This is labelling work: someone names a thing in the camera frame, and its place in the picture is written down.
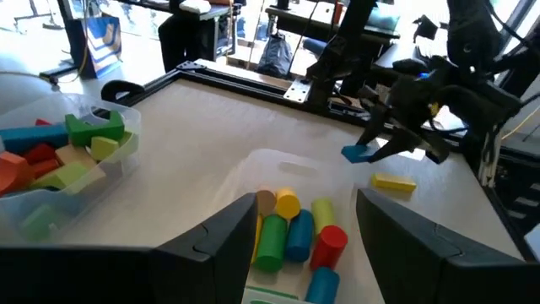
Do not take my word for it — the lime green wooden cylinder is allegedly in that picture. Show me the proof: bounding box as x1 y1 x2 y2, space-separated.
310 198 338 236

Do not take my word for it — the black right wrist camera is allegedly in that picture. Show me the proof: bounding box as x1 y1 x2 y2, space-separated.
421 130 451 166

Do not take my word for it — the blue box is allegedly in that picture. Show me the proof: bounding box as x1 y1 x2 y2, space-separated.
67 14 123 79

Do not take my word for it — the black side table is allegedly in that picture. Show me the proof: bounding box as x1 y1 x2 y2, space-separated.
158 0 237 73

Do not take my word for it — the black computer mouse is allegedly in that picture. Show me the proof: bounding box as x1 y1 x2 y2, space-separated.
391 57 429 76

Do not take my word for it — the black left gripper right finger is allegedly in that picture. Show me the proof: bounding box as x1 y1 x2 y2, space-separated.
356 187 540 304

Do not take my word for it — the natural wooden block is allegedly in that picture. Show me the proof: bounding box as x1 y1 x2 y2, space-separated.
55 144 98 170

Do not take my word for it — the light green wooden block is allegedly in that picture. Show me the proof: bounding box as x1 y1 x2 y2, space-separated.
29 162 106 195

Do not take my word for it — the teal pouch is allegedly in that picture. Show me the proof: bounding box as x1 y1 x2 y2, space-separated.
366 6 401 31

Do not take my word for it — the yellow wooden plank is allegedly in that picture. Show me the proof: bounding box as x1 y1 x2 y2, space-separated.
370 172 418 194

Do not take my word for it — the grey bag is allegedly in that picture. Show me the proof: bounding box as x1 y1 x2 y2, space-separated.
256 32 294 79

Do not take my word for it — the blue roll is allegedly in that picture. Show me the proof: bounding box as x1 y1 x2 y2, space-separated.
302 37 328 56

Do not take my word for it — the blue wooden plank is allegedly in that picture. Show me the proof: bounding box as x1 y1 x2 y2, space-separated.
340 144 379 165

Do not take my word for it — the lime green wooden arch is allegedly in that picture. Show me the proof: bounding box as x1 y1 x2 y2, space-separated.
89 131 139 161

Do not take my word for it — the large red wooden arch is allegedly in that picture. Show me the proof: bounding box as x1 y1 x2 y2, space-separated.
23 143 58 166

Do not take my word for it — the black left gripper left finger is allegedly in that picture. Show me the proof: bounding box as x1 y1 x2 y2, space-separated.
0 193 258 304

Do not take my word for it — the clear plastic bin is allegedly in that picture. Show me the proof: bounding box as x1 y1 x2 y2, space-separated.
219 148 359 304
0 92 143 246

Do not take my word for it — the red wooden arch block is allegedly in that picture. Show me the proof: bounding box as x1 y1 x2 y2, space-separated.
31 159 60 178

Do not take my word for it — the black table clamp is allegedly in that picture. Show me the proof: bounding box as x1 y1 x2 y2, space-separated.
100 79 147 102

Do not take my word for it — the blue wooden cylinder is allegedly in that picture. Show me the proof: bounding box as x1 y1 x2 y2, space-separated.
304 266 341 304
285 209 316 263

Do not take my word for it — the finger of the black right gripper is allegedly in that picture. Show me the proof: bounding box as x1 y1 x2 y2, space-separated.
356 105 392 147
370 128 428 165

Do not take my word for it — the natural wooden cylinder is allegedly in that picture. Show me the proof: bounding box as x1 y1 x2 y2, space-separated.
256 189 278 217

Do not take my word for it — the teal wooden plank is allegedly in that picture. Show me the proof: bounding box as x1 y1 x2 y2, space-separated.
0 123 69 154

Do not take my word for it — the beige floor cable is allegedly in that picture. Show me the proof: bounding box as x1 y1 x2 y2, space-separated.
0 69 60 85

